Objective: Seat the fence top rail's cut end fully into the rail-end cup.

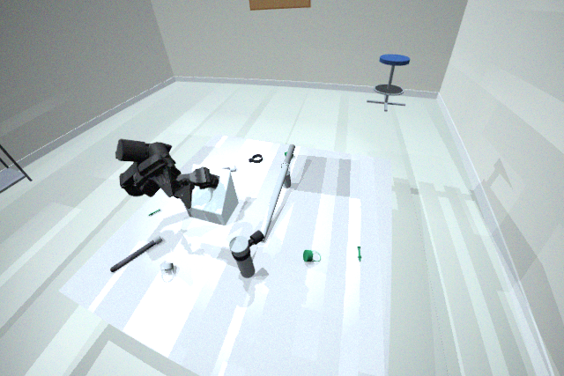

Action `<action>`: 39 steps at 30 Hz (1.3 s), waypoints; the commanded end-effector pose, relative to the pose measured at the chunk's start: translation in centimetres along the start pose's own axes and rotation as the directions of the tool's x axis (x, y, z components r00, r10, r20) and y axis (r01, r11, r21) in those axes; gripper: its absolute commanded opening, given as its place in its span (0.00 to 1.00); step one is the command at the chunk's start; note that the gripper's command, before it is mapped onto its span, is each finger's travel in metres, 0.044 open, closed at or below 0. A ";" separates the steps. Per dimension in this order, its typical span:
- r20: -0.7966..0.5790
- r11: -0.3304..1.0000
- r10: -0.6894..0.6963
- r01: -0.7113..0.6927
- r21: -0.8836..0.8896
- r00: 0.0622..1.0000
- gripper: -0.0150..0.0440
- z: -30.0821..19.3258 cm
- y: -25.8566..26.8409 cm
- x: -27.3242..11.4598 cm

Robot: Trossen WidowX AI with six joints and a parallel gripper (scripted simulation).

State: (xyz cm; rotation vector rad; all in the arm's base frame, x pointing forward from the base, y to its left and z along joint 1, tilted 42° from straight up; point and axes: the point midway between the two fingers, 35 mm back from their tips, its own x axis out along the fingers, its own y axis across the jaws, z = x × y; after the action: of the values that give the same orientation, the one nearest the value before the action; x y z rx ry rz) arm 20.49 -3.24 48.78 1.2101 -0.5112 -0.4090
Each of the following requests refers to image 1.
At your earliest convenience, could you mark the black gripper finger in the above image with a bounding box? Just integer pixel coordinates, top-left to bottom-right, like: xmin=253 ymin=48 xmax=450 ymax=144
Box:
xmin=173 ymin=184 xmax=195 ymax=209
xmin=144 ymin=163 xmax=174 ymax=198

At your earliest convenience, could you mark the grey cylinder with white top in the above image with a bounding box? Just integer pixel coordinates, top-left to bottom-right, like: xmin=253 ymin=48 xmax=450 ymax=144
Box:
xmin=229 ymin=236 xmax=256 ymax=278

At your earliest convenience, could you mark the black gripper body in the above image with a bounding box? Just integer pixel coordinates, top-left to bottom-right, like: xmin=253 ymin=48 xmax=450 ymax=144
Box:
xmin=137 ymin=152 xmax=194 ymax=194

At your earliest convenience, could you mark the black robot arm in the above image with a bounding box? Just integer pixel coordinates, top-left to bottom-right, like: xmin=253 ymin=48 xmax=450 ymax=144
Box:
xmin=115 ymin=138 xmax=220 ymax=197

